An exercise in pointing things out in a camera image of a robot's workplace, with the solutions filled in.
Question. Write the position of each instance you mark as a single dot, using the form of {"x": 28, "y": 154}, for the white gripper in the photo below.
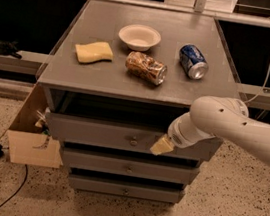
{"x": 177, "y": 134}

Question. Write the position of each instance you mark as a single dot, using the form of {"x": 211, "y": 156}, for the grey top drawer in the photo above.
{"x": 121, "y": 136}

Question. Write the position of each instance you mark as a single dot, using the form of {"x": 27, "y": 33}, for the grey drawer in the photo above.
{"x": 125, "y": 189}
{"x": 121, "y": 136}
{"x": 129, "y": 167}

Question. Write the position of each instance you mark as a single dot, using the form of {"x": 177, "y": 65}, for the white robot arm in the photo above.
{"x": 211, "y": 117}

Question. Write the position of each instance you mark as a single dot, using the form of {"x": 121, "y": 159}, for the grey drawer cabinet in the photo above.
{"x": 105, "y": 90}

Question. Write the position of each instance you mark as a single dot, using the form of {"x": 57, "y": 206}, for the grey bottom drawer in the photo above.
{"x": 125, "y": 189}

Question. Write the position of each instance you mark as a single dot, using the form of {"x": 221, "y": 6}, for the grey middle drawer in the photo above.
{"x": 129, "y": 167}

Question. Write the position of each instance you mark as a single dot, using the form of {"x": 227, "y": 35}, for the crushed brown can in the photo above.
{"x": 146, "y": 67}

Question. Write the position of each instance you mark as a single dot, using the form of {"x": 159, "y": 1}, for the blue soda can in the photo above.
{"x": 193, "y": 62}

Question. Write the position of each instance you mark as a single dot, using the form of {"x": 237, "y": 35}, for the white bowl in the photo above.
{"x": 139, "y": 37}

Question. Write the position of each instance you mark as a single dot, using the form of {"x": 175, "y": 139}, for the yellow sponge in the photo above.
{"x": 91, "y": 53}

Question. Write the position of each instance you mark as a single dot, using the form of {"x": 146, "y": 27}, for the crumpled items in box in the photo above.
{"x": 42, "y": 123}

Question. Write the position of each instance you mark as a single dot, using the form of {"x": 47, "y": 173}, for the cardboard box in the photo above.
{"x": 24, "y": 136}

